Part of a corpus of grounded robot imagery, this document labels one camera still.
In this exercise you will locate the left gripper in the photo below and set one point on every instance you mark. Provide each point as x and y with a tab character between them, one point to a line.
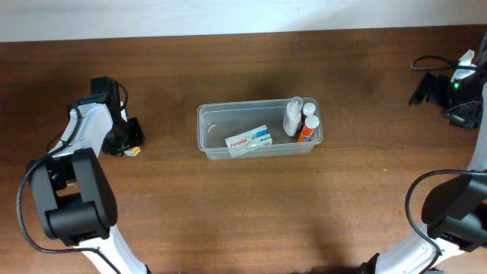
133	133

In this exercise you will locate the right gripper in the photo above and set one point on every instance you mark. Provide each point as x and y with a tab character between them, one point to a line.
434	91

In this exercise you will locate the small gold-lidded balm jar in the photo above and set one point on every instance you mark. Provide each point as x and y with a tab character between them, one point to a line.
132	152

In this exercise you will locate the orange tube white cap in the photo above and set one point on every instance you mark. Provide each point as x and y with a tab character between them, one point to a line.
310	124

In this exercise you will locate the dark bottle white cap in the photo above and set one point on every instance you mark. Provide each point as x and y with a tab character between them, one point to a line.
308	109

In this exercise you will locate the white Panadol box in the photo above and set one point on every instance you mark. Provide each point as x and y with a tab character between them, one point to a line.
248	141

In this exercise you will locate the white spray bottle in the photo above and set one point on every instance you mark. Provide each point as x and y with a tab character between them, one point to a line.
292	117

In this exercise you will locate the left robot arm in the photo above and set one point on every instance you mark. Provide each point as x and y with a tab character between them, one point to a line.
73	197

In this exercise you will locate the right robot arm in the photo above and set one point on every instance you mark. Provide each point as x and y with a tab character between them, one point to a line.
454	212

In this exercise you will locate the clear plastic container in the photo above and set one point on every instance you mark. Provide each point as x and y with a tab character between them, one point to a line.
218	122

